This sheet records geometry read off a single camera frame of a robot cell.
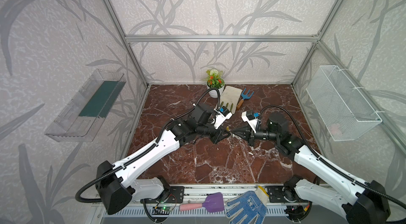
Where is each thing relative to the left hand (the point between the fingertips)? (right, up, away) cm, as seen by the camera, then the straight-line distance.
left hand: (230, 130), depth 69 cm
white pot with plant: (-7, +26, +31) cm, 41 cm away
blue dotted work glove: (+11, -34, +2) cm, 36 cm away
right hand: (+2, +1, +1) cm, 2 cm away
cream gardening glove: (+4, +15, +43) cm, 46 cm away
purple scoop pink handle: (-7, -34, +3) cm, 35 cm away
